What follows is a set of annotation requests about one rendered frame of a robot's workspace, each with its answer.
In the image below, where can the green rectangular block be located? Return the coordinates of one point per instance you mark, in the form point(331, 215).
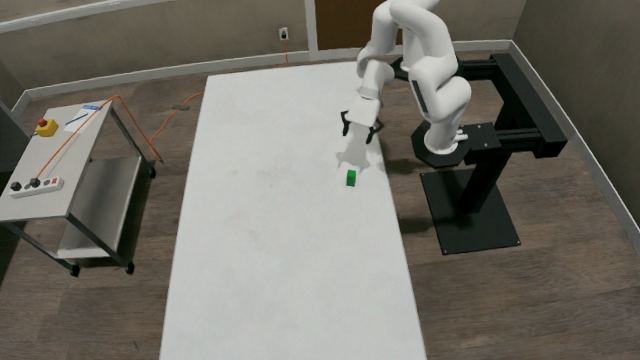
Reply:
point(351, 178)

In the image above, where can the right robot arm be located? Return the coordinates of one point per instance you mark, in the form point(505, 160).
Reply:
point(412, 49)

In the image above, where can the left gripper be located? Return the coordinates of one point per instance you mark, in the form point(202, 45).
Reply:
point(364, 112)

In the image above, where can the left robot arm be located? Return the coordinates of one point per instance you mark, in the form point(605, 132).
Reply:
point(438, 97)

